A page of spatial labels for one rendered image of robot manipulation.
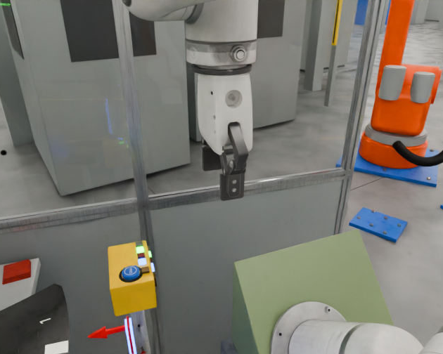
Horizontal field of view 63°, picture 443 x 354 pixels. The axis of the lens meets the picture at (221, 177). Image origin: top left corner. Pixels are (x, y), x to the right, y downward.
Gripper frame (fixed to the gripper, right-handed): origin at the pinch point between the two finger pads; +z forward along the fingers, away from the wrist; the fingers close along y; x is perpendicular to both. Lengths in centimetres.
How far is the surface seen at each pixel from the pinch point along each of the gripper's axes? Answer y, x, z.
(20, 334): 2.0, 31.6, 23.4
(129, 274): 23.7, 15.0, 34.7
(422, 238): 124, -197, 143
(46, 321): 3.1, 28.1, 22.9
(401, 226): 138, -190, 140
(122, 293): 21.5, 17.1, 37.9
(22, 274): 57, 47, 55
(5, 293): 52, 52, 57
